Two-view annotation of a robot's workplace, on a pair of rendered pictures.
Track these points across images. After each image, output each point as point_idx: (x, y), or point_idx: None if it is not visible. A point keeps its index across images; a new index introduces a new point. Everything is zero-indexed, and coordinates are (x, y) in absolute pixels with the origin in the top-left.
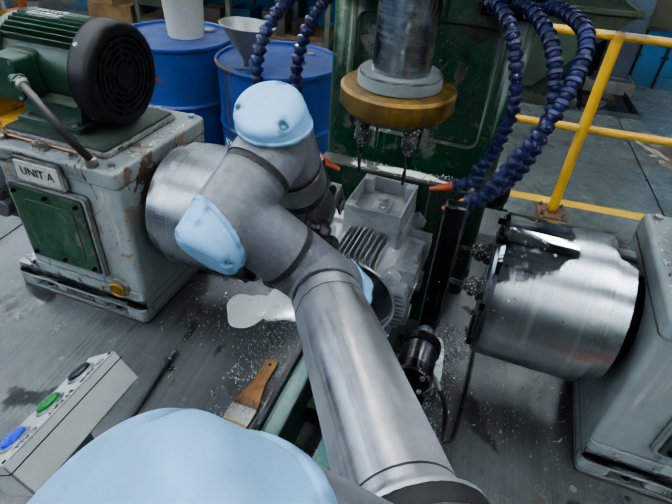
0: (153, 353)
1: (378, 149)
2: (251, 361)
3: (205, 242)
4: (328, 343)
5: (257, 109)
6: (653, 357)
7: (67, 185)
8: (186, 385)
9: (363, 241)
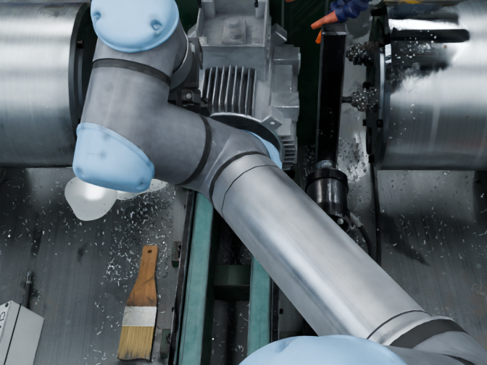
0: (4, 282)
1: None
2: (125, 254)
3: (117, 172)
4: (279, 236)
5: (121, 13)
6: None
7: None
8: (62, 305)
9: (228, 85)
